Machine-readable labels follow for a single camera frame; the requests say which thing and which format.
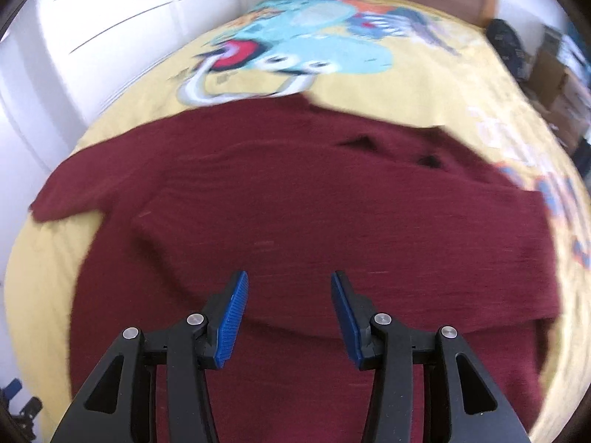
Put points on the black backpack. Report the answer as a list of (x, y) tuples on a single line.
[(505, 41)]

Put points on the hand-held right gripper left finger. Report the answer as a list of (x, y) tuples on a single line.
[(233, 314)]

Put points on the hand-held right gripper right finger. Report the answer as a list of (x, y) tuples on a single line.
[(345, 318)]

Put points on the brown cardboard box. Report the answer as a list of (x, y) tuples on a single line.
[(547, 74)]

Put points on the white wardrobe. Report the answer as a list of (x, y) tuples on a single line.
[(115, 32)]

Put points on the brown wooden drawer cabinet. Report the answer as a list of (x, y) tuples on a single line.
[(570, 110)]

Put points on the maroon fuzzy towel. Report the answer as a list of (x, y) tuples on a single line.
[(300, 194)]

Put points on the yellow printed blanket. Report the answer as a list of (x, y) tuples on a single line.
[(415, 87)]

